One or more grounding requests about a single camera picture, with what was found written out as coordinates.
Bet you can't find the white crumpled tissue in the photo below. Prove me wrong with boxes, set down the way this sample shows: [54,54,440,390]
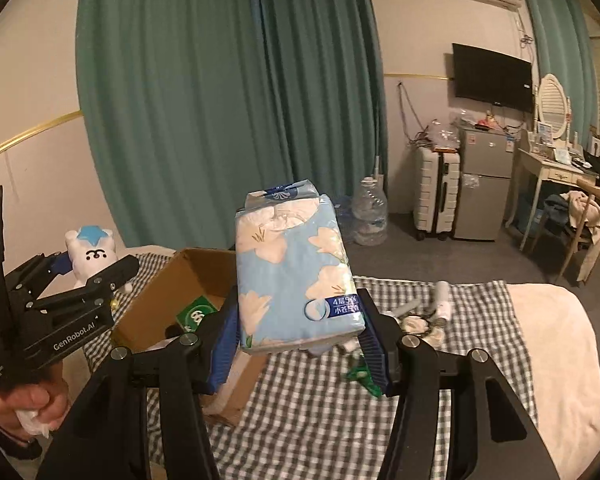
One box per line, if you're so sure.
[16,406,54,439]

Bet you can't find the clear water jug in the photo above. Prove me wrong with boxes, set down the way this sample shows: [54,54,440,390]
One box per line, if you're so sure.
[352,177,390,247]

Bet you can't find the beige cloth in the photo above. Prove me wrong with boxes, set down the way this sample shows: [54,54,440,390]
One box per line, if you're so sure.
[564,190,600,281]

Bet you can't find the white blanket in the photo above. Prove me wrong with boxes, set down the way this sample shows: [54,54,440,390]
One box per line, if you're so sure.
[504,282,600,461]

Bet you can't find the black wall television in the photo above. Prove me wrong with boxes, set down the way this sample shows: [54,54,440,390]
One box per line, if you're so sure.
[452,42,534,114]

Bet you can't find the silver fridge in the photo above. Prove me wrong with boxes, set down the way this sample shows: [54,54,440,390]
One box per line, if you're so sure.
[454,125,515,242]

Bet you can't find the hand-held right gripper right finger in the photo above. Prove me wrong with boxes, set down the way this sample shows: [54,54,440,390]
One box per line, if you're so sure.
[357,287,548,480]

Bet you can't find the blue floral tissue pack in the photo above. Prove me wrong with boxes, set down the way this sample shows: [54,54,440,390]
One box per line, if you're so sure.
[234,177,367,357]

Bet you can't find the brown cardboard box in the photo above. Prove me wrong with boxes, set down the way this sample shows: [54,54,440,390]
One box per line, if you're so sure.
[111,247,270,428]

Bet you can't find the white cylindrical bottle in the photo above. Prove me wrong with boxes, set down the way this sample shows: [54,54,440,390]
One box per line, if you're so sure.
[432,280,454,322]

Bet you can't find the green foil packet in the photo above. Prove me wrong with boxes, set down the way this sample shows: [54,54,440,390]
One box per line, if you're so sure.
[346,352,387,398]

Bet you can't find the green curtain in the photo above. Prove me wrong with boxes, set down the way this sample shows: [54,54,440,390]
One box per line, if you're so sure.
[516,0,595,136]
[75,0,390,273]

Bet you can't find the white suitcase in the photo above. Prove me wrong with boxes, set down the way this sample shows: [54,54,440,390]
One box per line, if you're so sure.
[412,147,462,242]

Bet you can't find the wooden chair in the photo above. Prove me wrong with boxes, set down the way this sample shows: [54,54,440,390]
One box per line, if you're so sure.
[544,182,600,287]

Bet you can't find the oval white mirror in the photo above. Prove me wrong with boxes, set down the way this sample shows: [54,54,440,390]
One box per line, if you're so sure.
[536,73,572,142]

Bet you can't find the round white jar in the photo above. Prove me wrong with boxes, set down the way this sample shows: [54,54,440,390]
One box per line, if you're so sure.
[401,315,432,337]

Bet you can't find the hanging wall cable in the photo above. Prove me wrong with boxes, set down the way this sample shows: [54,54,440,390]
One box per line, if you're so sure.
[396,80,432,150]

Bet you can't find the white plush toy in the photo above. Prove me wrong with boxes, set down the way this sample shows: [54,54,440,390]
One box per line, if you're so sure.
[63,225,135,295]

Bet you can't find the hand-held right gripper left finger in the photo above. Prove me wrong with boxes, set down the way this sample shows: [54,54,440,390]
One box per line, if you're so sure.
[35,285,240,480]

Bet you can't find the white dressing table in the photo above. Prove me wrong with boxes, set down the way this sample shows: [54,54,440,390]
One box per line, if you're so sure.
[504,146,600,257]

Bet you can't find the clear plastic bag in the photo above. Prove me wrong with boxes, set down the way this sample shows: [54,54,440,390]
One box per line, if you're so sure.
[424,119,462,152]

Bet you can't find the blue cloth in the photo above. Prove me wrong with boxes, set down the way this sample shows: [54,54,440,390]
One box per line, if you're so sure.
[542,194,574,227]

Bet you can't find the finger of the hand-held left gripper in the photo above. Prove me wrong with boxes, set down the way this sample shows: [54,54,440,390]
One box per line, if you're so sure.
[5,254,74,302]
[30,255,141,314]

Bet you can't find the crushed blue water jug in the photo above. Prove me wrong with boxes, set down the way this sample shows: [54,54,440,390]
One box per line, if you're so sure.
[332,199,357,242]

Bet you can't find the person's left hand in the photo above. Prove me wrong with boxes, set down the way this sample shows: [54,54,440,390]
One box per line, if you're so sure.
[0,362,72,442]

